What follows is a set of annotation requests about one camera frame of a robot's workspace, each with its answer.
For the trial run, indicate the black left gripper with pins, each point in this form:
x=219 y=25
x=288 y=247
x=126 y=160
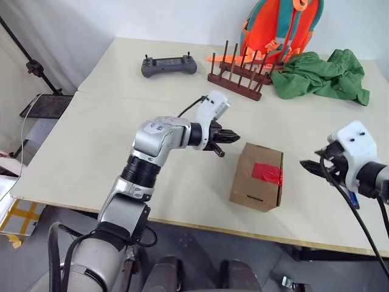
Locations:
x=214 y=137

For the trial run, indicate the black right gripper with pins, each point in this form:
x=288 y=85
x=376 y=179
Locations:
x=338 y=175

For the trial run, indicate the brown cardboard box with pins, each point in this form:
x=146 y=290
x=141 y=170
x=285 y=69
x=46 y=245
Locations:
x=246 y=188

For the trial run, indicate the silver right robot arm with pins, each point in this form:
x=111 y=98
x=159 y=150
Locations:
x=377 y=179

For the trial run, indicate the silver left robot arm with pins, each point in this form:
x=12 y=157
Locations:
x=158 y=134

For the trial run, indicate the red tape patch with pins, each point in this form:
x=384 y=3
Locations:
x=264 y=173

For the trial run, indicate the carton with yellow tape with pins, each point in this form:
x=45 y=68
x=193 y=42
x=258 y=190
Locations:
x=21 y=217

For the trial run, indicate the yellow tape scrap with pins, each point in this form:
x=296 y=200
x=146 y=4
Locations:
x=13 y=241

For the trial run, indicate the dark wooden peg rack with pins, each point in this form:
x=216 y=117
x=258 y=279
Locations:
x=234 y=85

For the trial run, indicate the crumpled green cloth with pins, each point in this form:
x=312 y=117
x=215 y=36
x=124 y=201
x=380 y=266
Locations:
x=316 y=79

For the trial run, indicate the gray handheld controller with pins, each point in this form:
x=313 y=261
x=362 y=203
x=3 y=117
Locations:
x=168 y=67

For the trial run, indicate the caster wheel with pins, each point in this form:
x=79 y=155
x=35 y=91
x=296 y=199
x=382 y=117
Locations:
x=296 y=284

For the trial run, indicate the orange and teal backpack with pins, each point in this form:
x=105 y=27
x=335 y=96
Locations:
x=276 y=21

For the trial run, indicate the dark rounded shape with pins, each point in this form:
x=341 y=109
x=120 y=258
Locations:
x=240 y=276
x=164 y=275

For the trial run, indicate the black tripod stand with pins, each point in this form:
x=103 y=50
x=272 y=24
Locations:
x=36 y=67

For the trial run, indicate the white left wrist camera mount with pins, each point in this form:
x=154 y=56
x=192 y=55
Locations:
x=209 y=106

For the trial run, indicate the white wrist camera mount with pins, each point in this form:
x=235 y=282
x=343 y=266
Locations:
x=209 y=106
x=358 y=143

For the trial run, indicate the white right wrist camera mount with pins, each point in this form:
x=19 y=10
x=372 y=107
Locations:
x=358 y=143

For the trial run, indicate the black table frame bar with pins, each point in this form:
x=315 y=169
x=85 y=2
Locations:
x=334 y=254

